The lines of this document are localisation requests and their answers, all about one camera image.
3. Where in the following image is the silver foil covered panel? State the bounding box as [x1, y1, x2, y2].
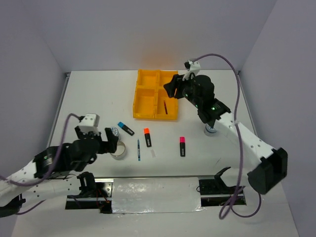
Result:
[112, 177, 202, 214]

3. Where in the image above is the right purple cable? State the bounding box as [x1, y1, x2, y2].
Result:
[195, 53, 262, 220]

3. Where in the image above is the orange cap black highlighter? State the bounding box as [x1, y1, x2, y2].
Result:
[144, 128, 152, 147]

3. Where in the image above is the purple cable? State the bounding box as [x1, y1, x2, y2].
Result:
[195, 53, 262, 220]
[0, 113, 83, 215]

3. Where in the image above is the left blue putty jar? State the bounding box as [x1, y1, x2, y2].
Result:
[110, 126, 120, 140]

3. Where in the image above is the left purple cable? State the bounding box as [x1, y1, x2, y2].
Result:
[0, 113, 83, 215]

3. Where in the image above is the yellow four-compartment organizer tray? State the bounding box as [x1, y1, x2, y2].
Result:
[133, 69, 178, 121]

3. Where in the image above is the clear tape roll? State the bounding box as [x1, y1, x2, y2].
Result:
[111, 141, 127, 160]

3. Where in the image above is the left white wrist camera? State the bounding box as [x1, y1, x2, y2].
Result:
[79, 114, 100, 128]

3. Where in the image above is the blue cap black highlighter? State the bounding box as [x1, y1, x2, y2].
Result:
[118, 121, 135, 136]

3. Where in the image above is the blue gel pen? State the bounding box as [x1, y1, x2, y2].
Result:
[137, 139, 141, 161]

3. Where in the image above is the blue putty jar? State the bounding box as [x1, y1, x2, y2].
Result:
[110, 126, 120, 140]
[204, 124, 217, 136]

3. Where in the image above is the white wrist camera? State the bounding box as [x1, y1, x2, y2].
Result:
[183, 60, 201, 80]
[79, 114, 100, 128]

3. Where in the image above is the right blue putty jar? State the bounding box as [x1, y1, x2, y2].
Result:
[204, 124, 217, 136]

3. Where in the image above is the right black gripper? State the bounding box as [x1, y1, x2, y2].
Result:
[163, 71, 201, 108]

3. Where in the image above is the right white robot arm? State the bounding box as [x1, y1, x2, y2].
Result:
[163, 74, 288, 195]

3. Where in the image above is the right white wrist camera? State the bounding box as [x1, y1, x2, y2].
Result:
[183, 60, 201, 80]

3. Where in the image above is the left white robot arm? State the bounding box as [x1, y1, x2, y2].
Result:
[0, 126, 119, 217]

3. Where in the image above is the pink cap black highlighter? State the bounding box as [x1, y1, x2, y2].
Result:
[179, 136, 186, 157]

